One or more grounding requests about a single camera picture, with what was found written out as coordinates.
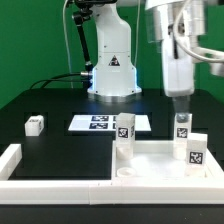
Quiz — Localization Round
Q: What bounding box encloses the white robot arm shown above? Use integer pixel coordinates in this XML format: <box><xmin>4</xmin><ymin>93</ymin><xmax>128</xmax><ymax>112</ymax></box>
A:
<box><xmin>89</xmin><ymin>0</ymin><xmax>224</xmax><ymax>123</ymax></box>

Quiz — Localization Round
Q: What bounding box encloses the white square table top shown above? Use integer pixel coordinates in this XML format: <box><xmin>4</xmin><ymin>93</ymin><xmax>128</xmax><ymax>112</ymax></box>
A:
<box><xmin>112</xmin><ymin>139</ymin><xmax>216</xmax><ymax>182</ymax></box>

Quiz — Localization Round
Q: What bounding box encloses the white marker base plate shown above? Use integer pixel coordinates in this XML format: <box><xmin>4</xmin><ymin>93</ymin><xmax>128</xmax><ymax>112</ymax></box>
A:
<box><xmin>68</xmin><ymin>115</ymin><xmax>151</xmax><ymax>132</ymax></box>

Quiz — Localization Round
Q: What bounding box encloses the white U-shaped fence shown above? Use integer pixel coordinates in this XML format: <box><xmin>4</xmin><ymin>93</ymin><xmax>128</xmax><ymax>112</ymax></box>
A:
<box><xmin>0</xmin><ymin>144</ymin><xmax>224</xmax><ymax>205</ymax></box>

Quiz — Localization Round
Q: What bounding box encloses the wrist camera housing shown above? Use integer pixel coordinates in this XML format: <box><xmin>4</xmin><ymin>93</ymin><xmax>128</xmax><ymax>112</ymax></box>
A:
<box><xmin>193</xmin><ymin>46</ymin><xmax>224</xmax><ymax>78</ymax></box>

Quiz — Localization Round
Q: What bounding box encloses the black cable bundle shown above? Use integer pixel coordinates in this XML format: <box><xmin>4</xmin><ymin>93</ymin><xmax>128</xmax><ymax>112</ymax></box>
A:
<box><xmin>29</xmin><ymin>71</ymin><xmax>94</xmax><ymax>90</ymax></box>

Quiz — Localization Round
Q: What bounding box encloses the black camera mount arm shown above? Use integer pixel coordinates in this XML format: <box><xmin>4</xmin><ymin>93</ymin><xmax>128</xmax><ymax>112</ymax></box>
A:
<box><xmin>71</xmin><ymin>0</ymin><xmax>118</xmax><ymax>79</ymax></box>

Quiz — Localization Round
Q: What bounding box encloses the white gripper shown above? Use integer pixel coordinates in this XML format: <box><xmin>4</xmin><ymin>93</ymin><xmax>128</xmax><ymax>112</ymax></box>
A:
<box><xmin>161</xmin><ymin>6</ymin><xmax>196</xmax><ymax>122</ymax></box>

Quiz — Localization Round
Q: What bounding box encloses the white hanging cable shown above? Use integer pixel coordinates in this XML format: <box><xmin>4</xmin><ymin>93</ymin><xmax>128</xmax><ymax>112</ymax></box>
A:
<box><xmin>62</xmin><ymin>0</ymin><xmax>75</xmax><ymax>90</ymax></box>

